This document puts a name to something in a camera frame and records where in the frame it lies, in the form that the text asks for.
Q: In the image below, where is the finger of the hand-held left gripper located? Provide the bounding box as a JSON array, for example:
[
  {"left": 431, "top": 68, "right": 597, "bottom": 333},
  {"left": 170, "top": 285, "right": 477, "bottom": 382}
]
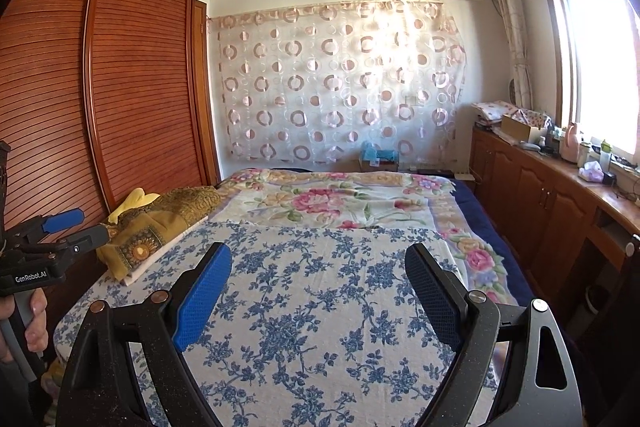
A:
[
  {"left": 10, "top": 208, "right": 85, "bottom": 249},
  {"left": 57, "top": 224, "right": 111, "bottom": 260}
]

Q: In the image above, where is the wooden framed window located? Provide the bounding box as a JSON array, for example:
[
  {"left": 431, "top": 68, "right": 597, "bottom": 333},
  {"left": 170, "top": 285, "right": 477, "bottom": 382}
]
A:
[{"left": 532, "top": 0, "right": 640, "bottom": 158}]

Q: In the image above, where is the gold patterned garment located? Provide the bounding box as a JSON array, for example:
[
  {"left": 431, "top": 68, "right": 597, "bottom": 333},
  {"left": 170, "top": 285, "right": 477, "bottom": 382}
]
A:
[{"left": 96, "top": 186, "right": 222, "bottom": 282}]

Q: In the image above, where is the stack of folded cloths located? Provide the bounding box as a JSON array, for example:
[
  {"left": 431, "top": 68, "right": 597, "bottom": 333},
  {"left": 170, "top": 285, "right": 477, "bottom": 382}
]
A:
[{"left": 472, "top": 99, "right": 521, "bottom": 125}]

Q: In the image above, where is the person's left hand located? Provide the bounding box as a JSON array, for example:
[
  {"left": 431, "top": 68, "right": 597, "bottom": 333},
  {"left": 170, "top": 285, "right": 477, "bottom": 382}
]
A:
[{"left": 0, "top": 288, "right": 48, "bottom": 363}]

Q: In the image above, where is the pink bottle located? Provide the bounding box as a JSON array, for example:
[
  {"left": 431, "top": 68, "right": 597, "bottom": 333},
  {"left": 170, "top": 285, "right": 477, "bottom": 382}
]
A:
[{"left": 559, "top": 122, "right": 581, "bottom": 164}]

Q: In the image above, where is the circle patterned sheer curtain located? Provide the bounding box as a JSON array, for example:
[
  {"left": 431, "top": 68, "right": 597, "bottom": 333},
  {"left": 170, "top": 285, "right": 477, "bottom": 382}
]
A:
[{"left": 206, "top": 0, "right": 467, "bottom": 165}]

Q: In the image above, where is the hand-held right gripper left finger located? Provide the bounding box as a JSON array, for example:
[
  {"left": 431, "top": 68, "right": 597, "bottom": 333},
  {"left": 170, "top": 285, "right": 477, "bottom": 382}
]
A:
[{"left": 60, "top": 242, "right": 233, "bottom": 427}]

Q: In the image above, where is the cardboard box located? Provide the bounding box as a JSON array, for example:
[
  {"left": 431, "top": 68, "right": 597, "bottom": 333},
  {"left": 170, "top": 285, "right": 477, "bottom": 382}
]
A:
[{"left": 501, "top": 114, "right": 533, "bottom": 142}]

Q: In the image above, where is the blue tissue pack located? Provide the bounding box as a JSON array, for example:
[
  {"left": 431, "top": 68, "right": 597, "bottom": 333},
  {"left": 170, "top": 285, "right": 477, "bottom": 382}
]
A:
[{"left": 361, "top": 142, "right": 398, "bottom": 162}]

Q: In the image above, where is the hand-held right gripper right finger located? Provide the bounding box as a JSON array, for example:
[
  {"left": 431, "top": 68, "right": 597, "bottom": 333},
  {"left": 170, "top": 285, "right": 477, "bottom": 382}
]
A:
[{"left": 404, "top": 243, "right": 581, "bottom": 427}]

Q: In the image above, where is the blue floral bed sheet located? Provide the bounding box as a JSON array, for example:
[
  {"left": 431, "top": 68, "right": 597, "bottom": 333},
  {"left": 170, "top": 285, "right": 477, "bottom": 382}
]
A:
[{"left": 52, "top": 219, "right": 506, "bottom": 427}]

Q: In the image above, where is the yellow cloth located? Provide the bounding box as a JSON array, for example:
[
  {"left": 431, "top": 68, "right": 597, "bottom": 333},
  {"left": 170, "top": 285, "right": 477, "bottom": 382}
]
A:
[{"left": 107, "top": 188, "right": 161, "bottom": 225}]

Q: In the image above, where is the navy mattress cover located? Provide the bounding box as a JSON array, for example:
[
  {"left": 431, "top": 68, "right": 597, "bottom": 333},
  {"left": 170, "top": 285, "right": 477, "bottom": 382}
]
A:
[{"left": 450, "top": 179, "right": 531, "bottom": 308}]

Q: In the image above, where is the low wooden cabinet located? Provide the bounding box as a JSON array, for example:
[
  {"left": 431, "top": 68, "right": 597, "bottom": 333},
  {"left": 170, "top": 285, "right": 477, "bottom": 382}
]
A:
[{"left": 470, "top": 127, "right": 640, "bottom": 338}]

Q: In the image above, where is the wooden slatted wardrobe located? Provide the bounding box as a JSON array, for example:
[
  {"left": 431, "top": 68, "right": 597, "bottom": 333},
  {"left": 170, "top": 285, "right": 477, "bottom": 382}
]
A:
[{"left": 0, "top": 0, "right": 221, "bottom": 268}]

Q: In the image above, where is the floral cloth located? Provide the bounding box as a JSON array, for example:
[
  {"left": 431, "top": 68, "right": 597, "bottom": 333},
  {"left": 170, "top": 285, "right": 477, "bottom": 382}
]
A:
[{"left": 507, "top": 109, "right": 551, "bottom": 128}]

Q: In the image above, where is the patterned window curtain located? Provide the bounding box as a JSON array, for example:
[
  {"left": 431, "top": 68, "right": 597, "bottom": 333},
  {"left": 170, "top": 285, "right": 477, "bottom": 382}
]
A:
[{"left": 486, "top": 0, "right": 533, "bottom": 110}]

